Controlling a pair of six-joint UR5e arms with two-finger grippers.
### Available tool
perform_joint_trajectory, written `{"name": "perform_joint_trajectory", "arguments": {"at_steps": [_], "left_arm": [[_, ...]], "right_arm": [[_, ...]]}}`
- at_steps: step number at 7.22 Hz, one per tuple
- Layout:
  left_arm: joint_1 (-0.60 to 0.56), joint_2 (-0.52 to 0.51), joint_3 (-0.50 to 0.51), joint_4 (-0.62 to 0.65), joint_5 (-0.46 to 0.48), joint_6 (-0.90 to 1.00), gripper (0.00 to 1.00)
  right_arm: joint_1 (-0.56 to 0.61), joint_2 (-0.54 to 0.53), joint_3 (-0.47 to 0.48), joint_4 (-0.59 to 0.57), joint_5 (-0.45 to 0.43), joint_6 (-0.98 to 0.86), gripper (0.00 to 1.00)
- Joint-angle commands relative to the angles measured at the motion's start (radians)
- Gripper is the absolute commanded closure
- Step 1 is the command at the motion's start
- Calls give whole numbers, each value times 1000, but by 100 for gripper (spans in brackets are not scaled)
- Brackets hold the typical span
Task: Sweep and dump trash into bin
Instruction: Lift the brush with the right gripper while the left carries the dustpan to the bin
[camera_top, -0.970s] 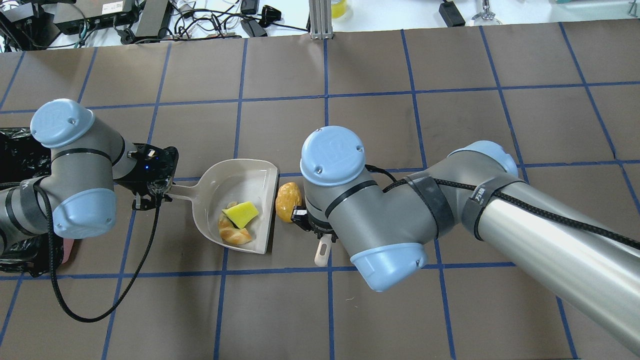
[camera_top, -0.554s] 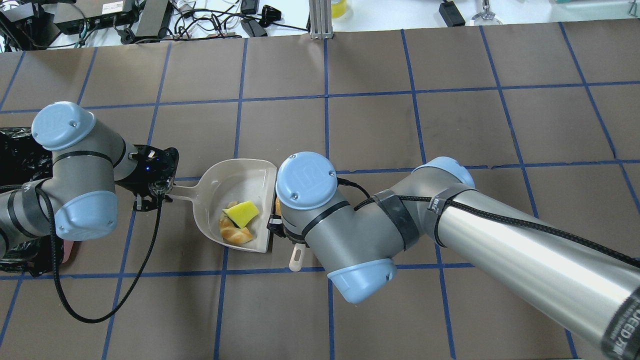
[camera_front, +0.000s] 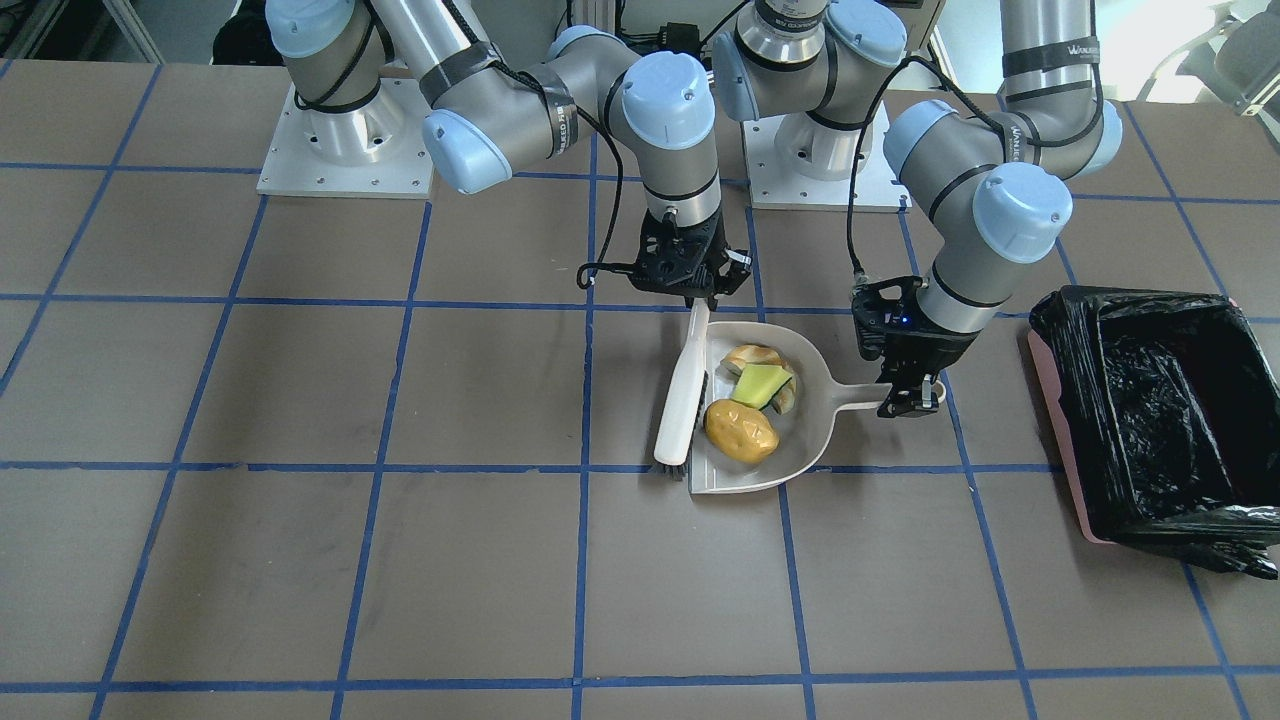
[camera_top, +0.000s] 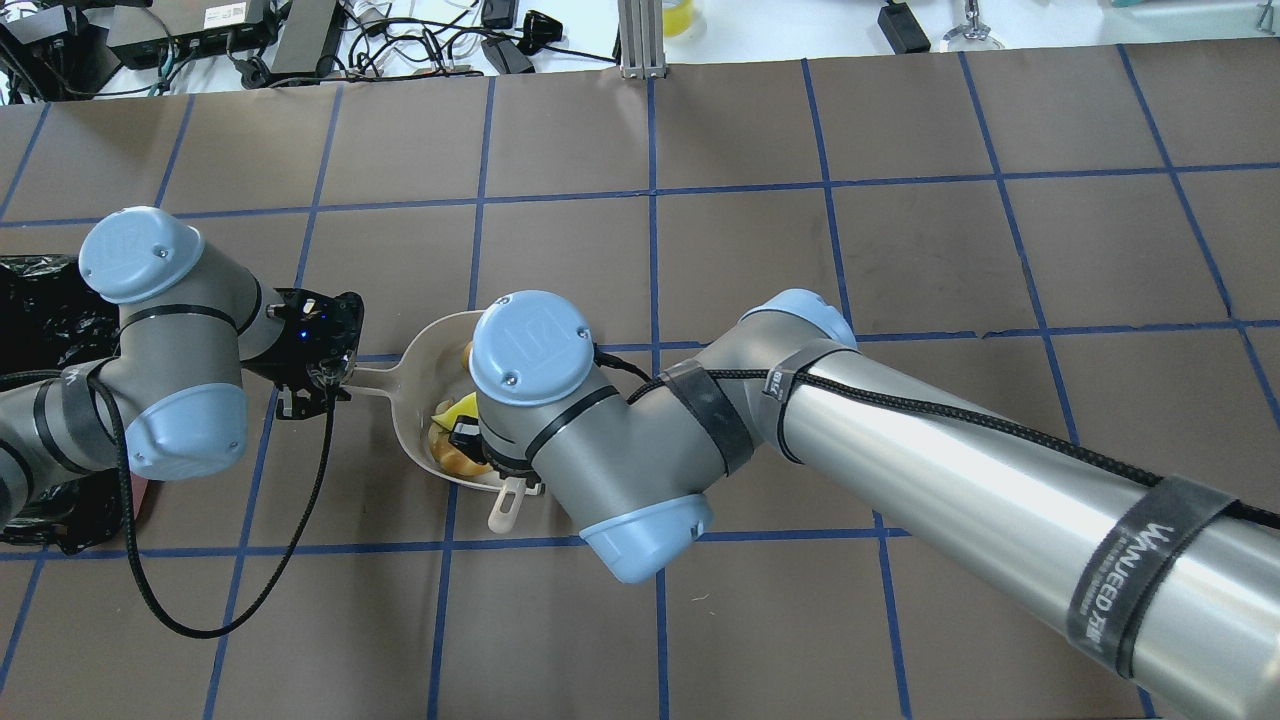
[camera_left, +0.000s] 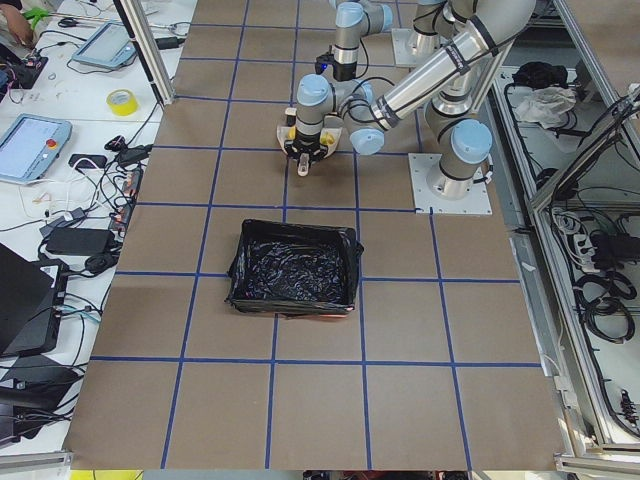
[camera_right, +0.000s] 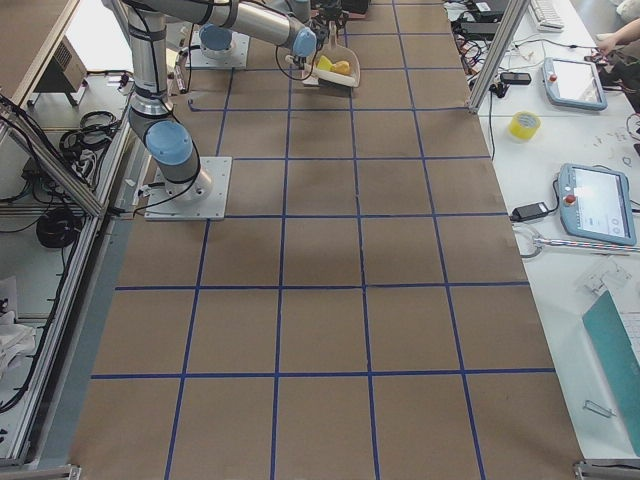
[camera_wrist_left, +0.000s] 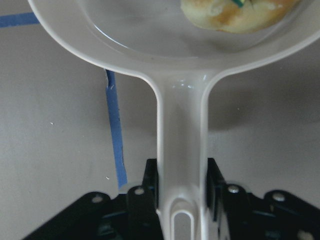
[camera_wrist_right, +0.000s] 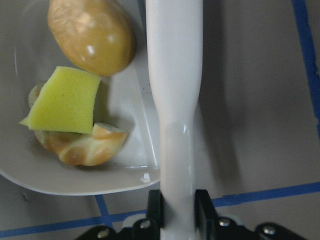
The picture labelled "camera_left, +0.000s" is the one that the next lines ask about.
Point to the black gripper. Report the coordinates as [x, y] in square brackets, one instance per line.
[305, 142]
[343, 71]

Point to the beige dustpan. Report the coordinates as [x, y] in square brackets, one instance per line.
[330, 123]

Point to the yellow green sponge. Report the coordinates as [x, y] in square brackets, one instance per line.
[327, 139]

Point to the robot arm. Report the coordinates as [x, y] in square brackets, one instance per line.
[452, 37]
[354, 20]

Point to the pink bin with black bag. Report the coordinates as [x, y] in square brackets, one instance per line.
[295, 270]

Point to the yellow tape roll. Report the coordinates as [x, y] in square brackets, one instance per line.
[122, 102]

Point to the power strip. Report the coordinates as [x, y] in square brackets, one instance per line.
[125, 202]

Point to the blue teach pendant far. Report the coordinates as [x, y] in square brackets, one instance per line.
[109, 47]

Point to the blue teach pendant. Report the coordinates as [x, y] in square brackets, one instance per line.
[109, 47]
[30, 146]

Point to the black cloth bundle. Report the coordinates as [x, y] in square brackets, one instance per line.
[540, 75]

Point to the white crumpled cloth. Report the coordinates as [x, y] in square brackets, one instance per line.
[547, 107]

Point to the black power brick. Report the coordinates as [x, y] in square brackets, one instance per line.
[80, 241]

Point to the blue teach pendant near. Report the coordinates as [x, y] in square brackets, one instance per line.
[30, 146]

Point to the black laptop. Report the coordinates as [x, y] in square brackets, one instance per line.
[31, 295]

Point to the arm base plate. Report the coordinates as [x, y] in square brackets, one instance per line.
[435, 193]
[412, 48]

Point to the aluminium frame post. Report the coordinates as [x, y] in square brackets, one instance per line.
[132, 16]

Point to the aluminium frame rail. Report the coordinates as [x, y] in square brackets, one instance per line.
[589, 226]

